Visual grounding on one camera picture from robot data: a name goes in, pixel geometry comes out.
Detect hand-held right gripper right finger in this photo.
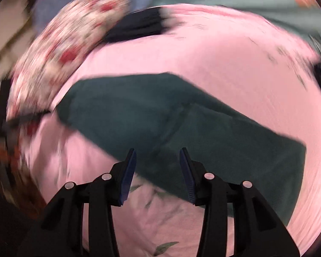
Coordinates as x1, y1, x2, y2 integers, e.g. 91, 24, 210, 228
179, 147, 301, 257

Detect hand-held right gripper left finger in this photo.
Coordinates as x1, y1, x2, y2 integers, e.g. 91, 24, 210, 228
17, 148, 137, 257

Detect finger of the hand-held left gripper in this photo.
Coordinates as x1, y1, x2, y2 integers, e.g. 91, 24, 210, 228
5, 110, 54, 130

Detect dark green t-shirt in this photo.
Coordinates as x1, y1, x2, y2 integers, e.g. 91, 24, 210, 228
55, 72, 308, 227

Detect folded black pants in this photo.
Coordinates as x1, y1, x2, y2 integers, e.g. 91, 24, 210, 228
103, 7, 172, 43

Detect red floral quilt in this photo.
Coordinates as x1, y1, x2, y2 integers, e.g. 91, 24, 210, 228
6, 0, 131, 166

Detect pink floral bed sheet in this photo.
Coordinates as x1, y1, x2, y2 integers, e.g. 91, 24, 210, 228
21, 3, 321, 257

